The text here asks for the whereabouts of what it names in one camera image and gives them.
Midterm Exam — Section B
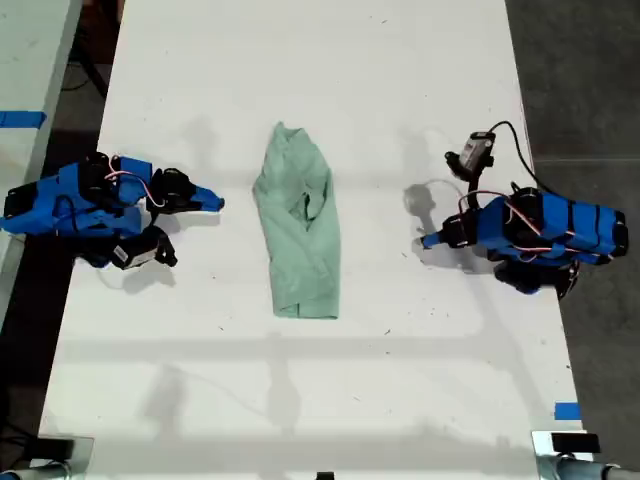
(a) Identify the pale green T-shirt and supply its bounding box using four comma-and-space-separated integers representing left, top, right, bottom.
251, 120, 343, 321

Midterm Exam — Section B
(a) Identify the long blue tape strip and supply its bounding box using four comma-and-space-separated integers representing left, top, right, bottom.
0, 110, 48, 130

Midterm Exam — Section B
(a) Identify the white side table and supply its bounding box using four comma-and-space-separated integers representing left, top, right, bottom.
0, 0, 84, 326

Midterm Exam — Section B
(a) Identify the short blue tape strip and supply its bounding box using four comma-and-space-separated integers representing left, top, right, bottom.
553, 401, 583, 422

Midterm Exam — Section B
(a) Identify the metal table clamp plate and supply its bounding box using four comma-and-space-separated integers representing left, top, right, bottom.
530, 429, 597, 480
29, 435, 96, 475

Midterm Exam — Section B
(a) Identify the small black box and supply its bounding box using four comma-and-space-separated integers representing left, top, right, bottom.
550, 432, 602, 454
35, 436, 77, 462

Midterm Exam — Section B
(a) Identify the grey metal pipe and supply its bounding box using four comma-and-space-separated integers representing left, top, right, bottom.
553, 455, 640, 480
0, 462, 69, 480

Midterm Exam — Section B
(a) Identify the black camera mount stalk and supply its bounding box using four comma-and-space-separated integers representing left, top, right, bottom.
453, 154, 497, 199
143, 225, 180, 268

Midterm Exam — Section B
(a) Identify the black camera box with label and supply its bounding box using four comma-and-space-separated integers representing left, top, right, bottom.
445, 130, 498, 174
110, 238, 159, 272

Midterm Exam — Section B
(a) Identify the thin white camera cable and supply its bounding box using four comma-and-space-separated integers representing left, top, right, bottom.
96, 266, 127, 292

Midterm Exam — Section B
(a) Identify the black camera cable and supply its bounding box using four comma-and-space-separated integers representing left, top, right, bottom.
492, 120, 554, 197

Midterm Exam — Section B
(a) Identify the black floor cable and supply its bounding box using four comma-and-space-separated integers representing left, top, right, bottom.
62, 47, 110, 99

